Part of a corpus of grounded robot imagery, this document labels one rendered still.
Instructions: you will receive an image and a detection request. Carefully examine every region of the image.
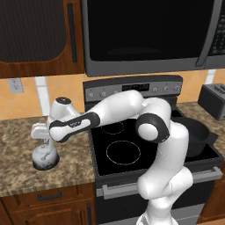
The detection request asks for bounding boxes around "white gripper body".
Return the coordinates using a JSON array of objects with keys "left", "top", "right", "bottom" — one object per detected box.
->
[{"left": 30, "top": 122, "right": 52, "bottom": 142}]

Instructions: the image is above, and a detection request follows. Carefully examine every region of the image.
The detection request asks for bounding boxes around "grey white kettle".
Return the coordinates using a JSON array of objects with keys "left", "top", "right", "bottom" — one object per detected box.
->
[{"left": 32, "top": 140, "right": 61, "bottom": 171}]

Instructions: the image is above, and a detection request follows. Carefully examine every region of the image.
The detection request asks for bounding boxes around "black steel stove range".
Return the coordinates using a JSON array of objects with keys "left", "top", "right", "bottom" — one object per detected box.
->
[{"left": 82, "top": 75, "right": 225, "bottom": 225}]

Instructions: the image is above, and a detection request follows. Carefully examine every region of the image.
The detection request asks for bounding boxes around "brown wooden drawer front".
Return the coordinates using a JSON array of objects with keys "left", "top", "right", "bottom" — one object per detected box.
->
[{"left": 0, "top": 183, "right": 97, "bottom": 213}]

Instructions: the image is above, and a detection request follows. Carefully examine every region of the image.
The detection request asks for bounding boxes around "brown wooden base cupboard door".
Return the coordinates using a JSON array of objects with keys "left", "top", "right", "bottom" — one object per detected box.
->
[{"left": 17, "top": 200, "right": 97, "bottom": 225}]

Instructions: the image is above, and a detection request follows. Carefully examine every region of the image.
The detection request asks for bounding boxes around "brown cupboard door dark panel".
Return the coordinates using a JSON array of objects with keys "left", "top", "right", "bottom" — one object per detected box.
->
[{"left": 0, "top": 0, "right": 86, "bottom": 80}]

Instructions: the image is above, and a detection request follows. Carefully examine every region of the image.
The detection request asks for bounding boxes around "black oven door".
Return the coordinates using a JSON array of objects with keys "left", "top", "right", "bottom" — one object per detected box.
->
[{"left": 95, "top": 178, "right": 216, "bottom": 225}]

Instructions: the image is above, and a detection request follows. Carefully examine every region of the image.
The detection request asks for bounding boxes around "black steel microwave oven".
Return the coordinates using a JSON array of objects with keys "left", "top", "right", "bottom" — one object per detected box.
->
[{"left": 81, "top": 0, "right": 225, "bottom": 78}]

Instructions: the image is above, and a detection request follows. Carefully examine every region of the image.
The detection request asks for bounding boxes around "black cooking pot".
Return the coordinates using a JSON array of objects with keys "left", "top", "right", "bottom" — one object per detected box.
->
[{"left": 171, "top": 116, "right": 220, "bottom": 159}]

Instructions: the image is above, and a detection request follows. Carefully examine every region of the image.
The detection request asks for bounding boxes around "dark grey toaster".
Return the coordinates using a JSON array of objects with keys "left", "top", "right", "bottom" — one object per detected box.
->
[{"left": 197, "top": 83, "right": 225, "bottom": 122}]

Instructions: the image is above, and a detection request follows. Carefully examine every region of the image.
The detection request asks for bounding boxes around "brown wooden base cupboard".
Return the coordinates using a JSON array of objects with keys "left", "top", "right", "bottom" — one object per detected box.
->
[{"left": 196, "top": 163, "right": 225, "bottom": 225}]

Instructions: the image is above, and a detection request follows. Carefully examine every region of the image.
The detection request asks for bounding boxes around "grey wall socket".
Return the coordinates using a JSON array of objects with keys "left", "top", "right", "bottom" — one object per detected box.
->
[{"left": 7, "top": 77, "right": 25, "bottom": 95}]

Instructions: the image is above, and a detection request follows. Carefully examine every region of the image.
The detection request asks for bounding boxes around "black drawer handle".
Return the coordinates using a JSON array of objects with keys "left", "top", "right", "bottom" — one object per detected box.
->
[{"left": 36, "top": 190, "right": 63, "bottom": 202}]

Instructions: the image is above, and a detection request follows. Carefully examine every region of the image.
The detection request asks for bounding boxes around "black base cupboard door handle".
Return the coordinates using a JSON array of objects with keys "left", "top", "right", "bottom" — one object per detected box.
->
[{"left": 85, "top": 202, "right": 93, "bottom": 225}]

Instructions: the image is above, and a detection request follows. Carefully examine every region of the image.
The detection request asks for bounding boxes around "grey oven door handle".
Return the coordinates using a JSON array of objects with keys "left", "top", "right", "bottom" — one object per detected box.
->
[{"left": 96, "top": 166, "right": 223, "bottom": 200}]

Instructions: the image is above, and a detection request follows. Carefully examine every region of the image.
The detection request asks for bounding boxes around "grey microwave door handle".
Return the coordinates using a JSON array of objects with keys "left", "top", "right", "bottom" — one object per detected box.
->
[{"left": 195, "top": 0, "right": 224, "bottom": 68}]

